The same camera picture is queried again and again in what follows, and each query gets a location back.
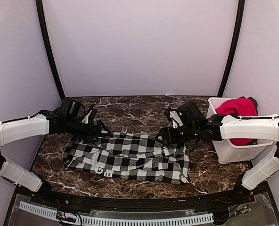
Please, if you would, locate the black frame post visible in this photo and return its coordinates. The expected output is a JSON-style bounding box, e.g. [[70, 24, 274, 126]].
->
[[35, 0, 66, 100], [217, 0, 245, 97]]

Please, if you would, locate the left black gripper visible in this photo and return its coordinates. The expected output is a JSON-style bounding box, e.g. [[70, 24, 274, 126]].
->
[[65, 117, 111, 144]]

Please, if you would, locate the black front rail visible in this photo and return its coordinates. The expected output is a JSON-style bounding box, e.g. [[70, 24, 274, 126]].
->
[[25, 191, 249, 212]]

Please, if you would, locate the right black frame post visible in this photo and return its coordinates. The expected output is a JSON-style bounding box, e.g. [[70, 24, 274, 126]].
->
[[217, 0, 245, 97]]

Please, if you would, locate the white plastic laundry bin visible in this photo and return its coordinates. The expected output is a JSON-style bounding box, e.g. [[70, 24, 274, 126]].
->
[[207, 97, 273, 164]]

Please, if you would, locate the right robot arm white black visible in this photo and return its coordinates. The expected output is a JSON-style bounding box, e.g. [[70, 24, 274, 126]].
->
[[156, 109, 279, 204]]

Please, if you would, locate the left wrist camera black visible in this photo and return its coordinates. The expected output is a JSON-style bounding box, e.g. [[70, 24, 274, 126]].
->
[[56, 98, 97, 123]]

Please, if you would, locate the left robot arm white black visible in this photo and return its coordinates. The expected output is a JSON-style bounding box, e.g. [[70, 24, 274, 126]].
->
[[0, 110, 111, 205]]

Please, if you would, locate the left black frame post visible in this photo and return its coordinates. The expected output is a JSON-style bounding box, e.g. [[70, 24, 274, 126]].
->
[[35, 0, 66, 100]]

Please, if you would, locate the white slotted cable duct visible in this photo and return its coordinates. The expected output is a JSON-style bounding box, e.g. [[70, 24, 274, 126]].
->
[[19, 201, 213, 226]]

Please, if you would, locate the black white checkered shirt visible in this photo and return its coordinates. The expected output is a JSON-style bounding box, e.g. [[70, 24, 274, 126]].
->
[[62, 132, 190, 185]]

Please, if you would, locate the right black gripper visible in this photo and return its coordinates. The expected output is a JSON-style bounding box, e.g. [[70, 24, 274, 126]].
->
[[156, 124, 200, 145]]

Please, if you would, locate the red garment in bin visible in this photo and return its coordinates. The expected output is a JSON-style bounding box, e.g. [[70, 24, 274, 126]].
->
[[216, 97, 258, 146]]

